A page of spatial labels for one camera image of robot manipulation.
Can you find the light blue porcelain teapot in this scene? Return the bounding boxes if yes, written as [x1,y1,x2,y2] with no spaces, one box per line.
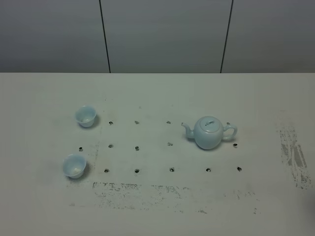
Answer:
[181,116,238,150]

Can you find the far light blue teacup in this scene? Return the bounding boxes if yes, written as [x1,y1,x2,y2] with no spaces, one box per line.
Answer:
[75,105,96,128]

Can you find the light blue teacup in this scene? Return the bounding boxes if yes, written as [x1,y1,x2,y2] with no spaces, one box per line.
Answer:
[75,105,96,128]
[63,154,87,179]

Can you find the near light blue teacup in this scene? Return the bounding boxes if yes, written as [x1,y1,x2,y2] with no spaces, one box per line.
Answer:
[63,154,87,179]

